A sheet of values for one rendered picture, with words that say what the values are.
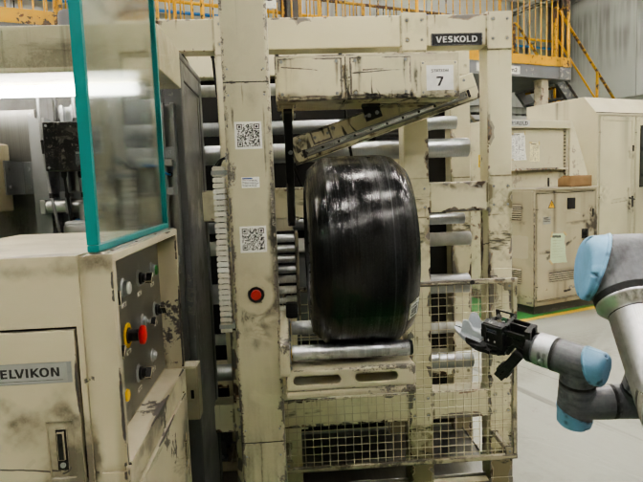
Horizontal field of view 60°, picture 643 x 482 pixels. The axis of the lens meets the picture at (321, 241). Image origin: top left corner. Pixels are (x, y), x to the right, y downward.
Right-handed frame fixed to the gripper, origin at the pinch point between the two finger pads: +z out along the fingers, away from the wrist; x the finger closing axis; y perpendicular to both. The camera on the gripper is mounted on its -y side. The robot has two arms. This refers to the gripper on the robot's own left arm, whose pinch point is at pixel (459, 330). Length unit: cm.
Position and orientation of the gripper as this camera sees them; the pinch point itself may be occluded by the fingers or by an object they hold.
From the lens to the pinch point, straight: 148.1
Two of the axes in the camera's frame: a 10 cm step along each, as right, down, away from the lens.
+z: -7.0, -1.8, 6.9
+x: -6.9, 4.2, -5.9
